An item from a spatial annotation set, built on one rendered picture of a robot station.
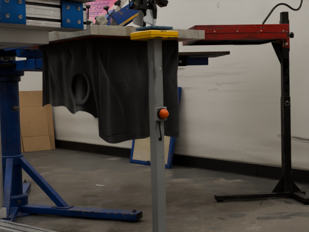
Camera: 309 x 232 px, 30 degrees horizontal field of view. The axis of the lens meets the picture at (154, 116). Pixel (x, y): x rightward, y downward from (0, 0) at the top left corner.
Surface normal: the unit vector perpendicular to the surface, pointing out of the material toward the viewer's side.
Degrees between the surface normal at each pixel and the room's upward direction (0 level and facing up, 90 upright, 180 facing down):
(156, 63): 90
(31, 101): 82
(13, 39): 90
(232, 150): 90
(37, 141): 72
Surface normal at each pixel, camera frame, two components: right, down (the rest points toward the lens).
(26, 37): 0.76, 0.01
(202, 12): -0.79, 0.05
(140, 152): -0.77, -0.16
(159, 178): 0.61, 0.03
